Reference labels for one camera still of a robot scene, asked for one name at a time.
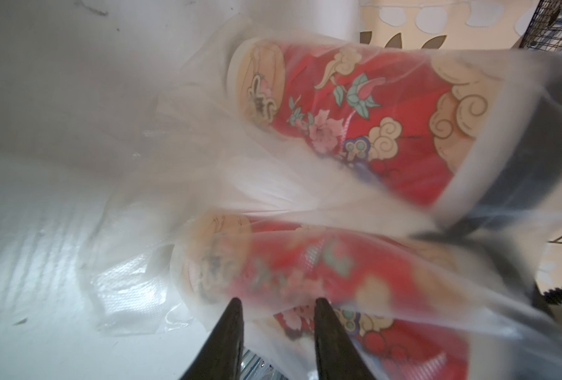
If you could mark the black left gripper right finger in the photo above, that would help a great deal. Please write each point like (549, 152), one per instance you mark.
(336, 356)

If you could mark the clear plastic carrier bag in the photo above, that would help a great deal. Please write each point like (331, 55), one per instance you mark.
(211, 157)

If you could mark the red cup black lid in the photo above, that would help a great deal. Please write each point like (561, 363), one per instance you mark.
(406, 295)
(474, 136)

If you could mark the black wire basket right wall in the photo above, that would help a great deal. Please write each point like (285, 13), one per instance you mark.
(544, 32)

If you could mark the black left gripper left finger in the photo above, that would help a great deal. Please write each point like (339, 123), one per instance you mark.
(221, 355)

